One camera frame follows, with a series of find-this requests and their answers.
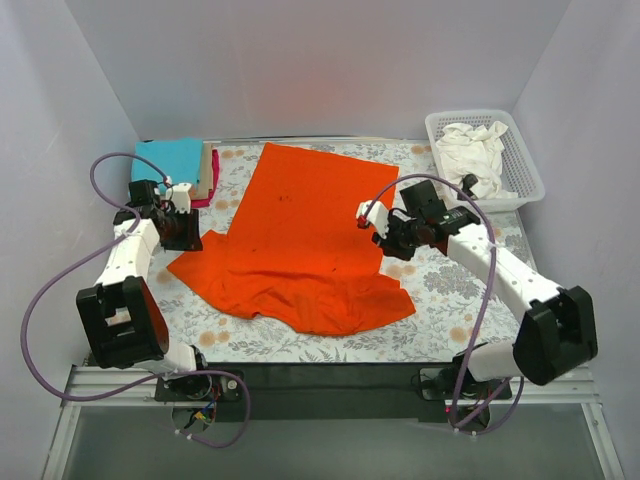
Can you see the aluminium frame rail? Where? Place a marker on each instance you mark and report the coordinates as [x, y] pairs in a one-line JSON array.
[[100, 385]]

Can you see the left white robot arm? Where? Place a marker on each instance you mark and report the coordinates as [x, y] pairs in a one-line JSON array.
[[122, 321]]

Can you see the white t shirt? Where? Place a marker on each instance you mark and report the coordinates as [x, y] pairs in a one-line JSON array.
[[471, 158]]

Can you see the folded cyan t shirt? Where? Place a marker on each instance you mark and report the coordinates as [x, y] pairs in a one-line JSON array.
[[178, 159]]

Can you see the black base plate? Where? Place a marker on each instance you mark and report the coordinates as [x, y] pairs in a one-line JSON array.
[[228, 397]]

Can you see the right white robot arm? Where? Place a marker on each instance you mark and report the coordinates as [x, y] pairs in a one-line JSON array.
[[557, 330]]

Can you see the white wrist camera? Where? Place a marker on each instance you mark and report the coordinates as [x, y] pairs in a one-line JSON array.
[[375, 214], [178, 196]]

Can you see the white plastic basket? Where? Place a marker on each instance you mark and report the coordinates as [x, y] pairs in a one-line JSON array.
[[519, 173]]

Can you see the floral table mat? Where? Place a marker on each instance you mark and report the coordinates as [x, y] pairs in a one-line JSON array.
[[447, 298]]

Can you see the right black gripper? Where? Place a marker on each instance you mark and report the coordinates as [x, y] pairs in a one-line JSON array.
[[395, 242]]

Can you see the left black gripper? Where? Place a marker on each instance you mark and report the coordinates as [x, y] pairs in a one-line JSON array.
[[187, 230]]

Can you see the orange t shirt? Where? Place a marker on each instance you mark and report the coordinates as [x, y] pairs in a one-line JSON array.
[[293, 251]]

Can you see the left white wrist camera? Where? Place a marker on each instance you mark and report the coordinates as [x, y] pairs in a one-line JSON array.
[[178, 196]]

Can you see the folded magenta t shirt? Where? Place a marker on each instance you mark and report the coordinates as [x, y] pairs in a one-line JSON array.
[[206, 203]]

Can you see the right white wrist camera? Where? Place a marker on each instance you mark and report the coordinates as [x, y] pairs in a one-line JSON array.
[[375, 214]]

